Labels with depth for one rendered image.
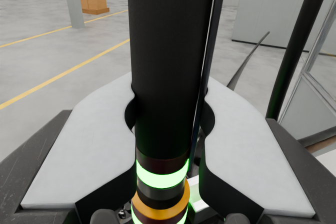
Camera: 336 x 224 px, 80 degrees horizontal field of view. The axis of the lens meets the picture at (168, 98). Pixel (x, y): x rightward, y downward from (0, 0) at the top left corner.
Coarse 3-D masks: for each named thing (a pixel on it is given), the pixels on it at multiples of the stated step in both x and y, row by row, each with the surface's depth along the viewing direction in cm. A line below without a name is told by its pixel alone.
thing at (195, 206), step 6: (192, 180) 18; (192, 204) 17; (198, 204) 17; (204, 204) 17; (192, 210) 16; (198, 210) 16; (204, 210) 16; (210, 210) 17; (186, 216) 18; (192, 216) 17; (198, 216) 17; (204, 216) 17; (210, 216) 18; (216, 216) 18; (186, 222) 17; (192, 222) 17; (198, 222) 17; (204, 222) 18; (210, 222) 18; (216, 222) 18
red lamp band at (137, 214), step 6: (132, 204) 14; (186, 204) 14; (132, 210) 14; (138, 216) 14; (144, 216) 13; (174, 216) 13; (180, 216) 14; (144, 222) 14; (150, 222) 13; (156, 222) 13; (162, 222) 13; (168, 222) 13; (174, 222) 14
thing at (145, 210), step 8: (184, 184) 15; (136, 192) 14; (184, 192) 14; (136, 200) 14; (184, 200) 14; (136, 208) 13; (144, 208) 13; (152, 208) 13; (168, 208) 13; (176, 208) 13; (152, 216) 13; (160, 216) 13; (168, 216) 13
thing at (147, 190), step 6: (138, 180) 13; (138, 186) 13; (144, 186) 12; (174, 186) 12; (180, 186) 13; (144, 192) 13; (150, 192) 12; (156, 192) 12; (162, 192) 12; (168, 192) 12; (174, 192) 13; (156, 198) 13; (162, 198) 13; (168, 198) 13
